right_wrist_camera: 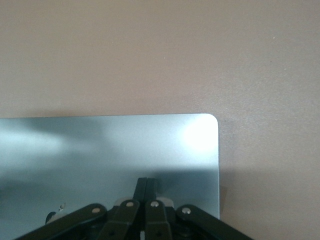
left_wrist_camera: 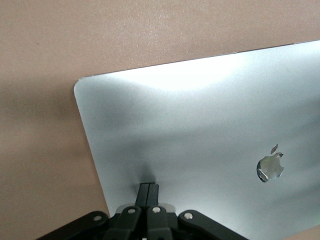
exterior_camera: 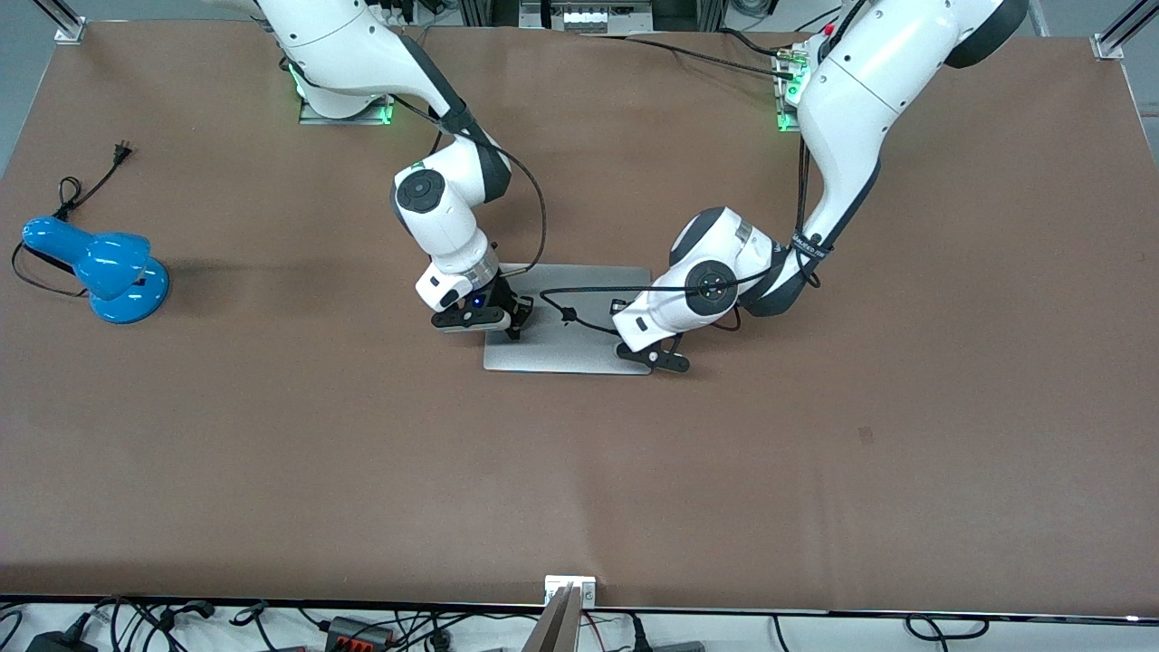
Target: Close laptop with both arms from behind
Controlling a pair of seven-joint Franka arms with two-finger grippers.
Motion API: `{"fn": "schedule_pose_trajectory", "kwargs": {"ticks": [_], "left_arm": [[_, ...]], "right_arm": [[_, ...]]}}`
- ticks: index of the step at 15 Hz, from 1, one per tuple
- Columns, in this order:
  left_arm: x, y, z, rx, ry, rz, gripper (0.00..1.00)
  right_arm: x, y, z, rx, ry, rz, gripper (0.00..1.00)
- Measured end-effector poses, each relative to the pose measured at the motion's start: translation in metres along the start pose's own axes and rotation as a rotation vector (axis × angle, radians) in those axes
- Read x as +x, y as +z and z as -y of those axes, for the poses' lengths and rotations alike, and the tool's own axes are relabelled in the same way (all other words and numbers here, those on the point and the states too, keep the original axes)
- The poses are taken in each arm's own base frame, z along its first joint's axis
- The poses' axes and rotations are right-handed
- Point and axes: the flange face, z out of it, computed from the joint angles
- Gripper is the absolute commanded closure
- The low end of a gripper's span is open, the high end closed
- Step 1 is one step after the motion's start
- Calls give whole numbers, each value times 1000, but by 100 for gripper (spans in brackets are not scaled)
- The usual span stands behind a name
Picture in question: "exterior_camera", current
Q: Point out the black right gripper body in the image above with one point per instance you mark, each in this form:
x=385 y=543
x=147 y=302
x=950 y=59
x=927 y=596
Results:
x=503 y=296

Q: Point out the grey laptop computer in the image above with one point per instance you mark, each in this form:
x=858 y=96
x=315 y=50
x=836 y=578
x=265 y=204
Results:
x=579 y=358

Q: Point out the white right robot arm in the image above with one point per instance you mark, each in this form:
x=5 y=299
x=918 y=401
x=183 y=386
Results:
x=444 y=226

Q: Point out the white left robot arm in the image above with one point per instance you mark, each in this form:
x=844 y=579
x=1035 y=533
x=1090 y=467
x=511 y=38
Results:
x=851 y=100

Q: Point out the grey power strip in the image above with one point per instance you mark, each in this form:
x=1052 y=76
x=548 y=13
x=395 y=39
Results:
x=584 y=18

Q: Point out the black plug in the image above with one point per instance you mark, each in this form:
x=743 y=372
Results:
x=638 y=638

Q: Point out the white power strip with plugs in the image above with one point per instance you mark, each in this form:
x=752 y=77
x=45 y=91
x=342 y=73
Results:
x=403 y=11

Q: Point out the grey box orange connectors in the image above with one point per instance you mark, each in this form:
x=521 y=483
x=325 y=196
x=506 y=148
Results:
x=349 y=628

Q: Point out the black power adapter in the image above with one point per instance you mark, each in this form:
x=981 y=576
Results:
x=59 y=643

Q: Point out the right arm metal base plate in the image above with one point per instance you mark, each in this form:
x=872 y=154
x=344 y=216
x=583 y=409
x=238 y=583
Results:
x=308 y=119

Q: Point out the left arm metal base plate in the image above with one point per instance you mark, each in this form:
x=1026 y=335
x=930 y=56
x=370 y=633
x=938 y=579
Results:
x=780 y=109

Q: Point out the black aluminium frame post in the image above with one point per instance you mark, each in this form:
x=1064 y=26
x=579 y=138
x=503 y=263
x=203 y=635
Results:
x=489 y=11

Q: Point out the aluminium camera profile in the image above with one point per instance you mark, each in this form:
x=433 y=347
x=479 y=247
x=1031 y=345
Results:
x=554 y=629

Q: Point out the aluminium corner post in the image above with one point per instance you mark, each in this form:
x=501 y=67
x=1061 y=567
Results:
x=1114 y=41
x=71 y=32

